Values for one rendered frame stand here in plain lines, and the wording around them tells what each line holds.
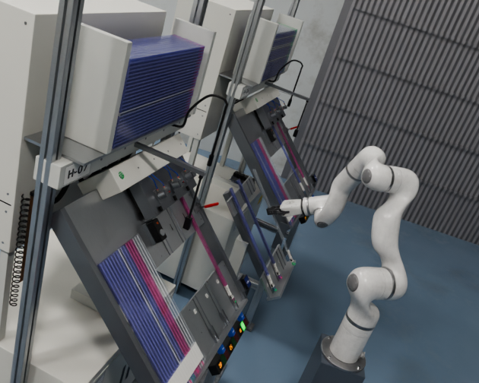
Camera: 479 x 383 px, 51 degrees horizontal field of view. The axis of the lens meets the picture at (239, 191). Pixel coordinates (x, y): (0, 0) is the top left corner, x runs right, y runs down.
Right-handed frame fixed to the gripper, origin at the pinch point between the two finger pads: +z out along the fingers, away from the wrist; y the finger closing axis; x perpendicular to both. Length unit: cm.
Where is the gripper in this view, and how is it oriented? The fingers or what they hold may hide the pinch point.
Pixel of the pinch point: (271, 210)
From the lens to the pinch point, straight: 236.5
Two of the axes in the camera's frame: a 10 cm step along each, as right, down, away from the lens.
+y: -3.0, 3.4, -8.9
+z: -9.3, 1.2, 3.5
